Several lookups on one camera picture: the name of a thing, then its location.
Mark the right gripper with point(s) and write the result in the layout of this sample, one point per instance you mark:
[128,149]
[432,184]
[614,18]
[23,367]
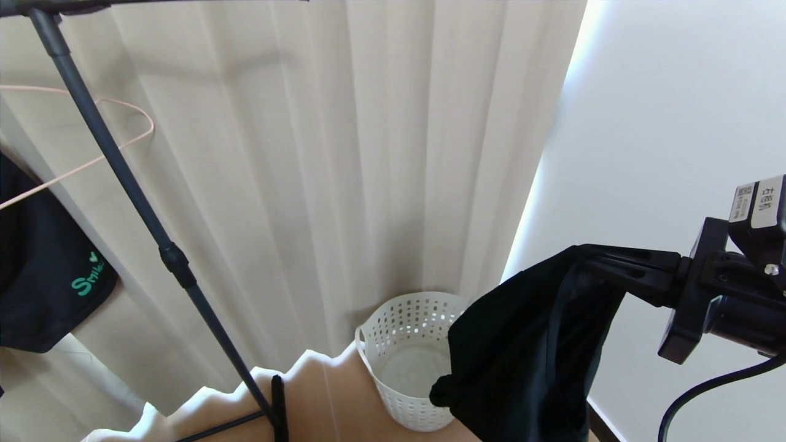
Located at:
[700,294]

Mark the black garment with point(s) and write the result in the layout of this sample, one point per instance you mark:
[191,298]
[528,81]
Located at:
[522,356]

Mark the black shorts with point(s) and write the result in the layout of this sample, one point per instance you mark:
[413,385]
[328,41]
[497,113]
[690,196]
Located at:
[43,294]

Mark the white laundry basket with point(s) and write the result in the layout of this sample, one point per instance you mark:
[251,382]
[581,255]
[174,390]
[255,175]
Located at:
[393,399]

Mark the black clothes rack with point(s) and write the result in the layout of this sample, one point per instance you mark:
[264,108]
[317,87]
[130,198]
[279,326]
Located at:
[175,261]

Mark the pink clothes hanger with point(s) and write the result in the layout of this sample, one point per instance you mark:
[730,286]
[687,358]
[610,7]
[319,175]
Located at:
[147,120]

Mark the beige curtain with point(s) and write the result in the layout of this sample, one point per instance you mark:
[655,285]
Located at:
[49,399]
[338,153]

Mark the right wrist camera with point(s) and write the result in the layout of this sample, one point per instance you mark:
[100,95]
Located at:
[761,227]

